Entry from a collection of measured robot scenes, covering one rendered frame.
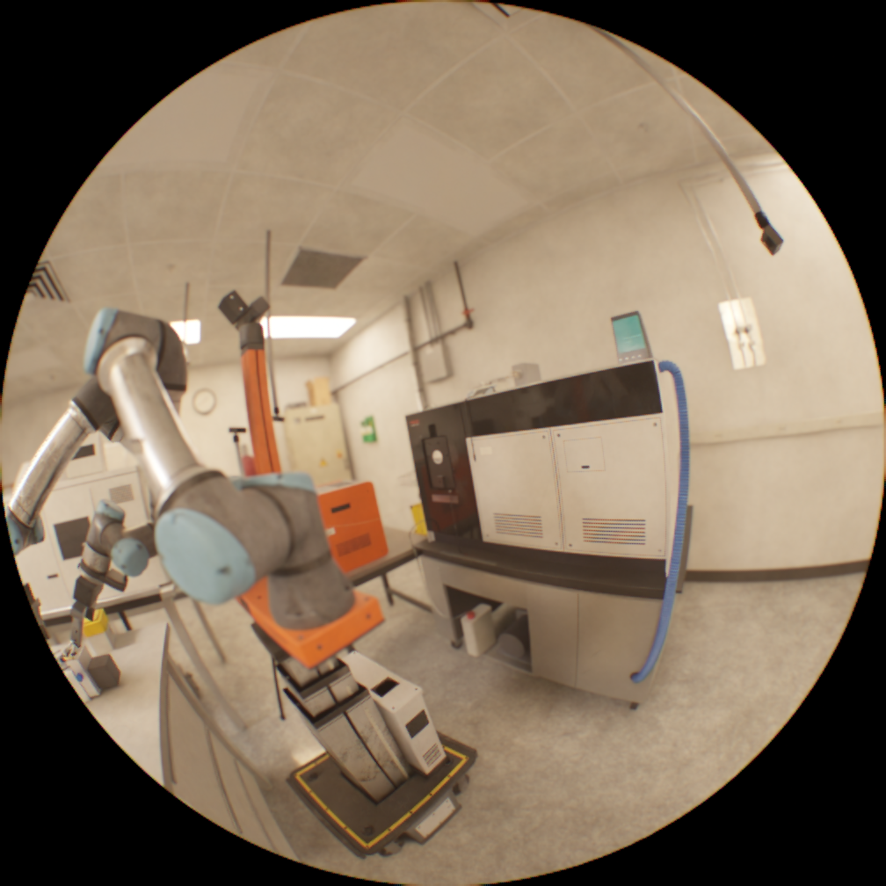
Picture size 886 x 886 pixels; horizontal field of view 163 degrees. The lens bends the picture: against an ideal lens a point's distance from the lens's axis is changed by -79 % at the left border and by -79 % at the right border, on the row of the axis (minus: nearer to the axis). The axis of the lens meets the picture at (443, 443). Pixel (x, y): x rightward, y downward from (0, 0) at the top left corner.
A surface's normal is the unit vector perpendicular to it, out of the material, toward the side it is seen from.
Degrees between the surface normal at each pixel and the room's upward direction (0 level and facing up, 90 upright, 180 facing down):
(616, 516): 90
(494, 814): 0
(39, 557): 90
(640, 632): 90
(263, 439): 90
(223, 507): 51
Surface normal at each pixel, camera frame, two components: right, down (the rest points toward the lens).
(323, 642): 0.80, -0.11
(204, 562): -0.04, 0.18
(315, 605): 0.49, -0.35
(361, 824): -0.18, -0.98
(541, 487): -0.71, 0.17
